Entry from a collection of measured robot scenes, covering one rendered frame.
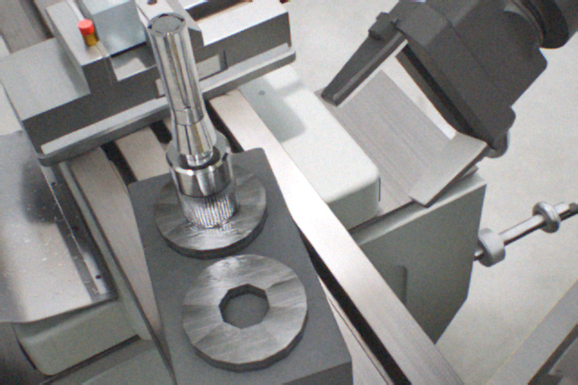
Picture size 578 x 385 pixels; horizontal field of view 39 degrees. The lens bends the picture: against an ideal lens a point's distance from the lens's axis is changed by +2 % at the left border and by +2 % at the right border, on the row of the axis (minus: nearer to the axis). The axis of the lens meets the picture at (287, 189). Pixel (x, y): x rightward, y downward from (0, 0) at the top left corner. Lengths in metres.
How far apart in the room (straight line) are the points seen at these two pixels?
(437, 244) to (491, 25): 0.73
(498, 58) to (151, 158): 0.51
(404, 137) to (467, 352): 0.73
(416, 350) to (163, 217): 0.29
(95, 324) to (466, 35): 0.62
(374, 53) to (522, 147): 1.72
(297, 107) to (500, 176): 1.08
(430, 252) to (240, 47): 0.46
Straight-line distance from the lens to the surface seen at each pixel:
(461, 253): 1.31
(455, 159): 0.58
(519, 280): 1.96
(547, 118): 2.31
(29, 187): 1.07
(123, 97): 0.98
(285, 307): 0.57
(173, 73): 0.52
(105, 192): 0.94
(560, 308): 1.45
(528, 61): 0.57
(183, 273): 0.61
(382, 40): 0.52
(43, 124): 0.97
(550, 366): 1.17
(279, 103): 1.15
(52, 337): 0.99
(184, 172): 0.57
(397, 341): 0.78
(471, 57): 0.54
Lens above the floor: 1.60
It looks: 50 degrees down
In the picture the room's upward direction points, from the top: 7 degrees counter-clockwise
